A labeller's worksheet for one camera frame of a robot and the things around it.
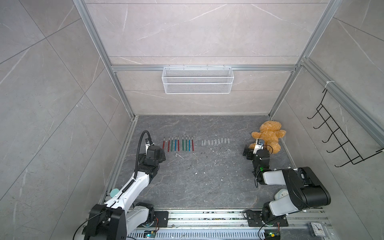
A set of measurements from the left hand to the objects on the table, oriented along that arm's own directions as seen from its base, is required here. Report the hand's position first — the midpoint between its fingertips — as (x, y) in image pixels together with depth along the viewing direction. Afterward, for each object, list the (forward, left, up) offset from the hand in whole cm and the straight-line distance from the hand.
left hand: (153, 150), depth 86 cm
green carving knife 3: (+12, -19, -12) cm, 25 cm away
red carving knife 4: (+11, -23, -12) cm, 28 cm away
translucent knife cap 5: (+13, -49, -11) cm, 52 cm away
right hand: (+3, -63, -4) cm, 63 cm away
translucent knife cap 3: (+12, -37, -12) cm, 41 cm away
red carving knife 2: (+11, -7, -12) cm, 18 cm away
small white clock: (-40, -81, -9) cm, 91 cm away
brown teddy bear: (+13, -76, -3) cm, 77 cm away
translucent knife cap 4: (+12, -40, -11) cm, 43 cm away
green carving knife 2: (+10, -17, -12) cm, 23 cm away
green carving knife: (+12, -9, -12) cm, 19 cm away
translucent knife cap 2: (+12, -35, -11) cm, 38 cm away
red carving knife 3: (+11, -13, -12) cm, 21 cm away
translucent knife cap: (+12, -30, -12) cm, 34 cm away
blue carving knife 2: (+12, -21, -12) cm, 27 cm away
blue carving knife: (+12, -11, -12) cm, 21 cm away
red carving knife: (+13, -3, -12) cm, 18 cm away
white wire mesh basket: (+44, -26, +18) cm, 54 cm away
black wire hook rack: (-13, -92, +19) cm, 95 cm away
